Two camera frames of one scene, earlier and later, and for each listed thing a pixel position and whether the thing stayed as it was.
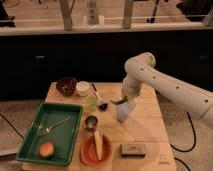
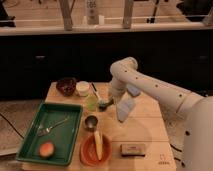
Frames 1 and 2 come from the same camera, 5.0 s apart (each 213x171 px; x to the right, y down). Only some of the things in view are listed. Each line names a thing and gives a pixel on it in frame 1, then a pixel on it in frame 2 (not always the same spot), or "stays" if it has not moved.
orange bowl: [89, 151] stays
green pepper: [124, 100] to [102, 104]
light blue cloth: [123, 110] stays
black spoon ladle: [101, 105] stays
